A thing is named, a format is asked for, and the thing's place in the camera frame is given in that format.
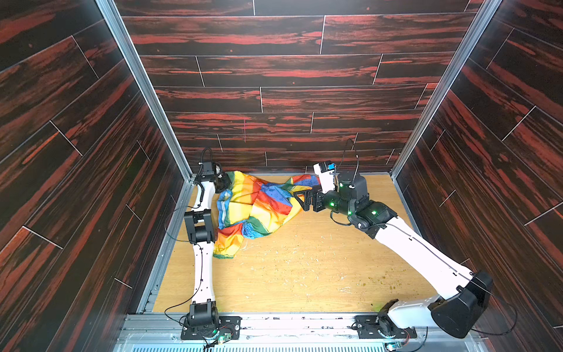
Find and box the rainbow striped zip jacket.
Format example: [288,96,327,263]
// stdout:
[213,171,320,259]

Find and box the green circuit board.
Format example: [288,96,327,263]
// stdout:
[216,332,233,345]
[384,341,403,352]

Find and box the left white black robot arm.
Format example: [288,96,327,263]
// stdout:
[184,172,231,331]

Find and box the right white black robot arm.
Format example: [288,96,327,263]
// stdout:
[293,171,493,339]

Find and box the aluminium front rail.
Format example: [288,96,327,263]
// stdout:
[114,312,488,351]

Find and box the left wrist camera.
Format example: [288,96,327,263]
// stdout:
[196,161,221,182]

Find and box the right green circuit board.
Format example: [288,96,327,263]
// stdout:
[384,341,403,352]

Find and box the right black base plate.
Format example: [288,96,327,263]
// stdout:
[352,315,417,340]

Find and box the left green circuit board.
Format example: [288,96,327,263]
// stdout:
[216,332,233,345]

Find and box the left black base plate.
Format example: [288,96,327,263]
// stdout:
[180,315,242,341]

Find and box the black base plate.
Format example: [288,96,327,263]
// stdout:
[352,315,417,340]
[180,315,242,341]

